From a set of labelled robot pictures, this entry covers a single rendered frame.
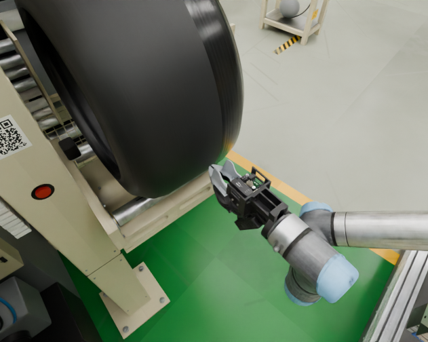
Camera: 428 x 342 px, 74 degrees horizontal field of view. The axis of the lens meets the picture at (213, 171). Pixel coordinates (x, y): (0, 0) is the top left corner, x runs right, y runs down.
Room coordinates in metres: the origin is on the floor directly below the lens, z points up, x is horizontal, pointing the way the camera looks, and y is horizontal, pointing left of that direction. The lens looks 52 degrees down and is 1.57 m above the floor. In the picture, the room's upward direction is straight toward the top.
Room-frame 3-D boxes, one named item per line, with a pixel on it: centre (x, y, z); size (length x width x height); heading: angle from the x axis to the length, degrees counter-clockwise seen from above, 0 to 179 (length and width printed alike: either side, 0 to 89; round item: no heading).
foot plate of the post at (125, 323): (0.40, 0.41, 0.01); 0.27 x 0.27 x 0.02; 39
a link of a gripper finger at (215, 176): (0.38, -0.01, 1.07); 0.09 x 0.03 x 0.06; 39
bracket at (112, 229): (0.46, 0.36, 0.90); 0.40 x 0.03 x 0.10; 39
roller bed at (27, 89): (0.73, 0.64, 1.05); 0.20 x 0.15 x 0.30; 129
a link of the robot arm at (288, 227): (0.24, -0.14, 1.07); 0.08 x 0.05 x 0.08; 129
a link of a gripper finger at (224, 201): (0.34, -0.03, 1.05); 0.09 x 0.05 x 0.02; 39
